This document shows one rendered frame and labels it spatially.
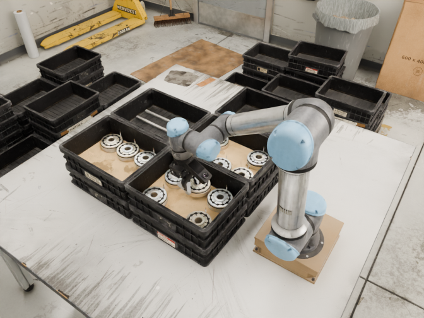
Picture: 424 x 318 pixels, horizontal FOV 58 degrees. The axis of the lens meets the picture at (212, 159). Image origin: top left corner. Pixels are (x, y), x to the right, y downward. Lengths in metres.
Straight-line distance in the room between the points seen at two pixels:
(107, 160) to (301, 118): 1.05
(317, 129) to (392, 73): 3.13
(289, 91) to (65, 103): 1.66
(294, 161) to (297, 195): 0.16
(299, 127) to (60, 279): 1.07
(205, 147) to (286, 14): 3.45
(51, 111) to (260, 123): 1.90
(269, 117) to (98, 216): 0.92
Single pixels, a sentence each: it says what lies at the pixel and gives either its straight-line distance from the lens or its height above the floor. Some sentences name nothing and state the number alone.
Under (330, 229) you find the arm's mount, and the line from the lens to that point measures 1.60.
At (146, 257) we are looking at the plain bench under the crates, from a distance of 1.59.
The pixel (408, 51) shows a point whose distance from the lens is 4.07.
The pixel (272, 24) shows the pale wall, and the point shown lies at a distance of 4.70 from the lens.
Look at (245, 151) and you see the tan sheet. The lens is 1.80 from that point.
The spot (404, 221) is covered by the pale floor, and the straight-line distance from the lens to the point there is 2.87.
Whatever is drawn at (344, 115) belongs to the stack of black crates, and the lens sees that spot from 2.74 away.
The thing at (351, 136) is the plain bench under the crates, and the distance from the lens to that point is 2.22.
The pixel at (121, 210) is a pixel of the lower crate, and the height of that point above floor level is 0.73.
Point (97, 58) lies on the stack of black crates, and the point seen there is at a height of 0.58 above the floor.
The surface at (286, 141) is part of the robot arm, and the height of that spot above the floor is 1.40.
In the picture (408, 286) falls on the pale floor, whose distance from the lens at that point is 2.56.
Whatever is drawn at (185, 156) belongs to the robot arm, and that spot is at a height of 1.09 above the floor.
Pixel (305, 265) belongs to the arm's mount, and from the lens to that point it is 1.49.
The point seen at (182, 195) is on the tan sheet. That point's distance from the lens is 1.60.
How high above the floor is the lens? 2.00
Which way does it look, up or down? 42 degrees down
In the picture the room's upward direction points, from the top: straight up
